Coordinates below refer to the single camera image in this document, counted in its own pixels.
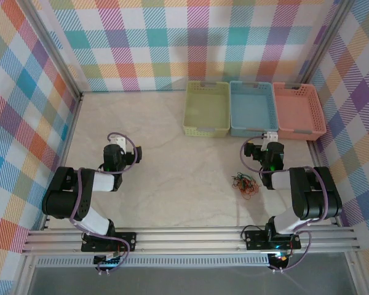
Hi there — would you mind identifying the aluminium frame post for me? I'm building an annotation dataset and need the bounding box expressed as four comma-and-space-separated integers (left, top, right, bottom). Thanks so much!
18, 0, 84, 102
298, 0, 350, 85

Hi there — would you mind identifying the thin green cable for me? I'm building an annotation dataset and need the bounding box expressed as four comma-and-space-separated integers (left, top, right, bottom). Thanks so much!
232, 172, 256, 188

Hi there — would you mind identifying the small controller board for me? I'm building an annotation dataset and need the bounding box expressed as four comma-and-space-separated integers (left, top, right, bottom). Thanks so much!
93, 251, 124, 269
270, 249, 292, 266

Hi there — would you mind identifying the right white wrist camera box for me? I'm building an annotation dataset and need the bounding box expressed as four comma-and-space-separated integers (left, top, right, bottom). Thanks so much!
262, 131, 279, 152

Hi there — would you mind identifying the slotted grey cable duct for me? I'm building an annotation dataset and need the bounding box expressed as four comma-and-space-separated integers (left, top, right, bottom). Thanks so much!
36, 257, 271, 267

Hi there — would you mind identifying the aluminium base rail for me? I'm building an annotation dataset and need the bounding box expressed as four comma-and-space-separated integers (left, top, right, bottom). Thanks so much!
21, 226, 360, 256

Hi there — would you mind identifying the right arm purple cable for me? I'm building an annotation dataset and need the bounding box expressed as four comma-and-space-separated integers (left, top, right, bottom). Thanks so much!
240, 135, 328, 273

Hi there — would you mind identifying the green plastic basket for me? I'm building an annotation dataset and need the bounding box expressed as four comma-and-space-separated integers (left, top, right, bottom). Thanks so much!
183, 81, 231, 138

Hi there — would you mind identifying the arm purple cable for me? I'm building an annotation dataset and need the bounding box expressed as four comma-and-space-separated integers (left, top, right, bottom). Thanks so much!
240, 135, 328, 273
69, 132, 142, 276

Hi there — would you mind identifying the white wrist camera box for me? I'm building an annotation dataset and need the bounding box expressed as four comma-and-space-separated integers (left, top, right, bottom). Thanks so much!
262, 131, 279, 152
109, 136, 127, 154

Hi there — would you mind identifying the thin orange cable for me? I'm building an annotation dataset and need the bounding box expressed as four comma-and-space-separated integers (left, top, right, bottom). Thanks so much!
233, 178, 261, 197
238, 181, 261, 201

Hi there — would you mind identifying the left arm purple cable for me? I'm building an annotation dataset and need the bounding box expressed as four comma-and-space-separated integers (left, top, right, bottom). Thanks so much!
69, 132, 142, 276

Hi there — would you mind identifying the pink plastic basket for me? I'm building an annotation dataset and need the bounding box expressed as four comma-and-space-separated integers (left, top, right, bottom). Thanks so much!
272, 81, 327, 141

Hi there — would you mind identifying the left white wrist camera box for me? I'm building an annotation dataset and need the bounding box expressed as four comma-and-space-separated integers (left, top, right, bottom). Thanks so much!
109, 136, 127, 154

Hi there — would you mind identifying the blue plastic basket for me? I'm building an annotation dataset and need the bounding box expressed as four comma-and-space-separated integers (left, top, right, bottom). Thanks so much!
229, 81, 279, 138

